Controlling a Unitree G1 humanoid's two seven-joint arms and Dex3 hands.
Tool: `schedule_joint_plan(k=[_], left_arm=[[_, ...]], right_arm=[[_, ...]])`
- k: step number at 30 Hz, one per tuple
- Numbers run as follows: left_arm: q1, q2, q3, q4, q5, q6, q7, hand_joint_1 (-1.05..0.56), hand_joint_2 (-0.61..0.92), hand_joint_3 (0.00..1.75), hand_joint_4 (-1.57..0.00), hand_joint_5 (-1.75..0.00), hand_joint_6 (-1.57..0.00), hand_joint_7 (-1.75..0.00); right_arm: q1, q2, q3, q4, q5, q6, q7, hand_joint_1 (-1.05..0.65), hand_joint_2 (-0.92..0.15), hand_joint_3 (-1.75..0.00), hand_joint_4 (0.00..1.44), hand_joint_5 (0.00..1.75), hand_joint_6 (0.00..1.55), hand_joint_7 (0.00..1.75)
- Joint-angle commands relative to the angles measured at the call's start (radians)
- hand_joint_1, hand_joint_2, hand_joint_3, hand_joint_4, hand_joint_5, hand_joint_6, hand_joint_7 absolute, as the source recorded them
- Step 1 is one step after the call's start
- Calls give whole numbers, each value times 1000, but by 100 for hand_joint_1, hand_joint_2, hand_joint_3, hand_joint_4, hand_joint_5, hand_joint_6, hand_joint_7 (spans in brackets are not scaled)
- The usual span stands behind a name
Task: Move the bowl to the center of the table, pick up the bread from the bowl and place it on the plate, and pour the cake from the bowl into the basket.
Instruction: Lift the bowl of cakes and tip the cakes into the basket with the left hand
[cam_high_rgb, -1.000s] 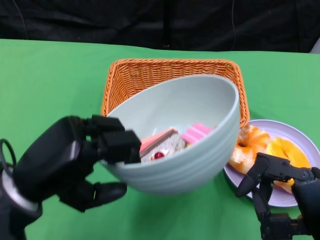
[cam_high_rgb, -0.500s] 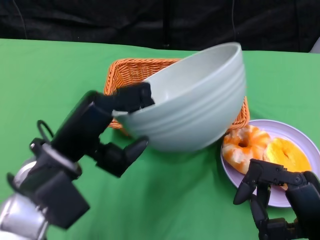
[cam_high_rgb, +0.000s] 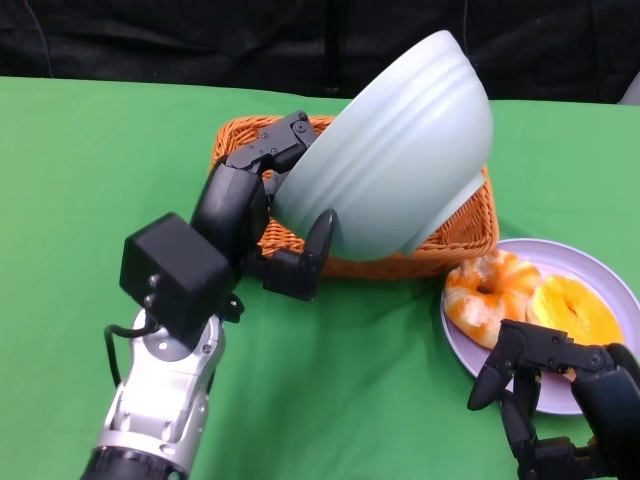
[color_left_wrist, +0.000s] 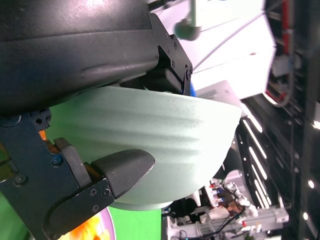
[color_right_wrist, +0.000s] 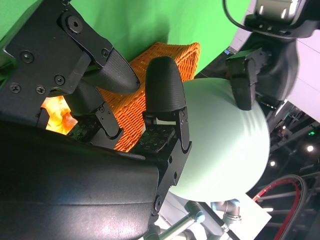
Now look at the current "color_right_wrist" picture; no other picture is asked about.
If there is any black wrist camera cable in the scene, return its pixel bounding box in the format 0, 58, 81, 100
222, 0, 253, 32

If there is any red and black hoop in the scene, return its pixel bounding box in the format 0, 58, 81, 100
252, 174, 311, 240

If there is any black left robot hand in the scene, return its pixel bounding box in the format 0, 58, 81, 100
224, 41, 302, 111

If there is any orange wicker basket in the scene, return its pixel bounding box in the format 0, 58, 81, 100
98, 42, 202, 153

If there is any round ring-shaped bread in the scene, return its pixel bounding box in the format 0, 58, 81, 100
41, 96, 79, 136

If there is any green tablecloth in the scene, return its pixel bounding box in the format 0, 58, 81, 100
0, 0, 251, 82

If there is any white flat table panel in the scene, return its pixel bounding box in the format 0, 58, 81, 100
159, 192, 273, 240

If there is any pale grey-green bowl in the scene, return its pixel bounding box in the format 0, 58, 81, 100
169, 77, 272, 203

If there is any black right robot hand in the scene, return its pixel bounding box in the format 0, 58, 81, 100
0, 0, 193, 240

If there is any white wall panel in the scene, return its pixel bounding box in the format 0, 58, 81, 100
228, 0, 320, 108

